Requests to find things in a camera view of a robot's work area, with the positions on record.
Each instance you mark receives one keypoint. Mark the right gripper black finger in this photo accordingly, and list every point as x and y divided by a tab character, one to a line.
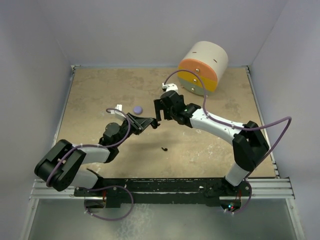
167	113
158	107

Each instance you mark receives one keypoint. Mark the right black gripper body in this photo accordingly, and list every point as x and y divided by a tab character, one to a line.
181	97

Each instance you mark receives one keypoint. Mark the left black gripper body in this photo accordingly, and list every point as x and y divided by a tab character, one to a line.
132	129

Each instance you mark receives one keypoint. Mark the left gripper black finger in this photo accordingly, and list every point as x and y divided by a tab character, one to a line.
144	122
134	126

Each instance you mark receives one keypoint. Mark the purple earbud charging case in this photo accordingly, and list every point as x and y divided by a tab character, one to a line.
138	110

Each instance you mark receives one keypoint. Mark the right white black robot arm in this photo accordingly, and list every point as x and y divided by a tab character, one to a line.
247	140

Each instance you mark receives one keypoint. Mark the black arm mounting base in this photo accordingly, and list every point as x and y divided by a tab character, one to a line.
208	191

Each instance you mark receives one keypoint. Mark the round cream drawer cabinet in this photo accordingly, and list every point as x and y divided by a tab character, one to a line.
205	63

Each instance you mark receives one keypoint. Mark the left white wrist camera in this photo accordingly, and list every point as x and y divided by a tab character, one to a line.
117	111

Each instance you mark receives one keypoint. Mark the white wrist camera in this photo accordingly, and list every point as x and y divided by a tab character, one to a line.
117	111
169	87

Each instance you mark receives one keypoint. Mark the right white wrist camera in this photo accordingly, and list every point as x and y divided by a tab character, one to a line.
169	87

